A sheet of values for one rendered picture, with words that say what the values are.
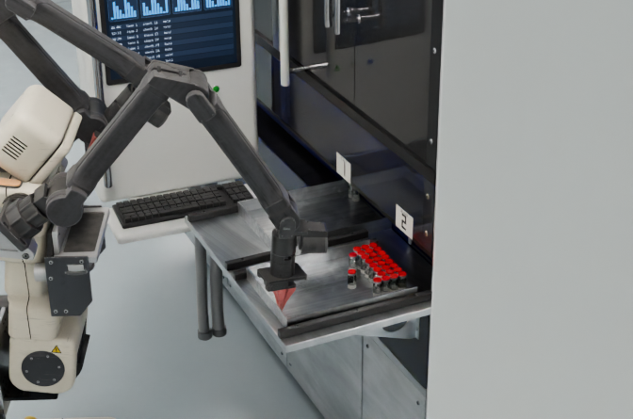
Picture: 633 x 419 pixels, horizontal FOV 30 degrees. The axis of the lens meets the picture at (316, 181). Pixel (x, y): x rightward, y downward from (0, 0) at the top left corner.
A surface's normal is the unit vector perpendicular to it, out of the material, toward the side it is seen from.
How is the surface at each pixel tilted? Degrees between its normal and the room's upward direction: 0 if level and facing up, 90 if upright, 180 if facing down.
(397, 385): 90
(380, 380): 90
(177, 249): 0
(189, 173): 90
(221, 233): 0
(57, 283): 90
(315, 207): 0
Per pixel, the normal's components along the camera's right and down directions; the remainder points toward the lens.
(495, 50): -0.91, 0.19
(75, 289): 0.04, 0.44
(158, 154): 0.36, 0.41
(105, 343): 0.00, -0.90
